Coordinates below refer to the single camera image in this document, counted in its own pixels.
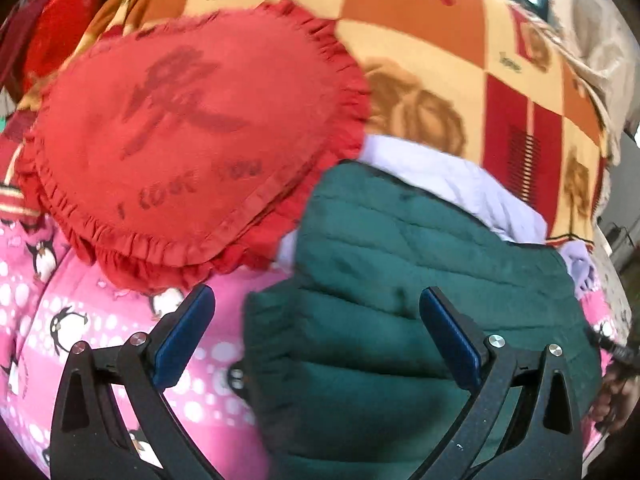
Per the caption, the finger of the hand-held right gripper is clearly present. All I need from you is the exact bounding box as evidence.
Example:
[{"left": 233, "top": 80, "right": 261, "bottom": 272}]
[{"left": 585, "top": 326, "right": 633, "bottom": 362}]

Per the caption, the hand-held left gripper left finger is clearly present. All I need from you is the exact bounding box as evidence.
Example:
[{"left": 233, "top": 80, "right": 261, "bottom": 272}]
[{"left": 49, "top": 284, "right": 224, "bottom": 480}]

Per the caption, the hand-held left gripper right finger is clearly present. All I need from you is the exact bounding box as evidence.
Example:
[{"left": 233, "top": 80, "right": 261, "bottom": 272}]
[{"left": 407, "top": 286, "right": 585, "bottom": 480}]

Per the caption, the green puffer jacket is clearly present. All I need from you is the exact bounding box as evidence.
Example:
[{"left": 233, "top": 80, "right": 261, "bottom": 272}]
[{"left": 242, "top": 160, "right": 603, "bottom": 480}]

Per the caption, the person's right hand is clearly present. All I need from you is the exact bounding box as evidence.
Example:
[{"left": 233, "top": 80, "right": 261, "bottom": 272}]
[{"left": 591, "top": 360, "right": 639, "bottom": 434}]

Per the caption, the pink penguin print blanket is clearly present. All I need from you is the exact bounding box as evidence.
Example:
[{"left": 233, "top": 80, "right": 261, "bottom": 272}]
[{"left": 0, "top": 210, "right": 632, "bottom": 480}]

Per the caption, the pale lavender garment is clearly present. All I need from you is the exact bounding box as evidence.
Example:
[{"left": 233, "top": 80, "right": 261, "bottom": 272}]
[{"left": 277, "top": 134, "right": 599, "bottom": 302}]

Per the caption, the red heart-shaped frilled pillow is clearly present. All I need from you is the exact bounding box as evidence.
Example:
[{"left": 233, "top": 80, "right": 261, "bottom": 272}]
[{"left": 15, "top": 0, "right": 373, "bottom": 295}]

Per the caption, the beige cloth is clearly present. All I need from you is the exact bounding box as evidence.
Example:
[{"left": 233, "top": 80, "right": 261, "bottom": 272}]
[{"left": 547, "top": 0, "right": 633, "bottom": 128}]

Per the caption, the orange red cream patterned blanket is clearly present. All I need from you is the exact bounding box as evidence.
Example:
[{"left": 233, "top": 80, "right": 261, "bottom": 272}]
[{"left": 75, "top": 0, "right": 615, "bottom": 250}]

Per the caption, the red bag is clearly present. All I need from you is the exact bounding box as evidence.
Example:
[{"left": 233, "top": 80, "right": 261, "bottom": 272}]
[{"left": 0, "top": 0, "right": 120, "bottom": 107}]

